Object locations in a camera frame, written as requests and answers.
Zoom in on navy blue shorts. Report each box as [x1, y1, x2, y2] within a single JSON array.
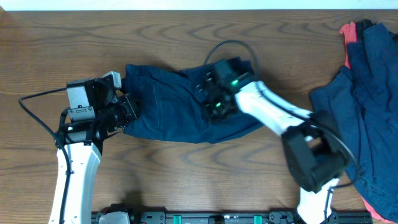
[[122, 64, 263, 144]]

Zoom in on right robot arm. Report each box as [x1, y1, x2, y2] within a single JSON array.
[[203, 60, 349, 223]]

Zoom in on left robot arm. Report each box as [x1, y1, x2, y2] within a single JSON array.
[[49, 72, 139, 223]]

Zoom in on navy blue clothes pile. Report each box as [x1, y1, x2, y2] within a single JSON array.
[[310, 23, 397, 222]]

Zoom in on red garment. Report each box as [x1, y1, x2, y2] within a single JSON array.
[[339, 22, 358, 68]]

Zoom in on black garment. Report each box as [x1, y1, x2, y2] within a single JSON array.
[[355, 19, 374, 40]]

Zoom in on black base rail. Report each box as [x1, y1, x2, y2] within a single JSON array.
[[91, 203, 374, 224]]

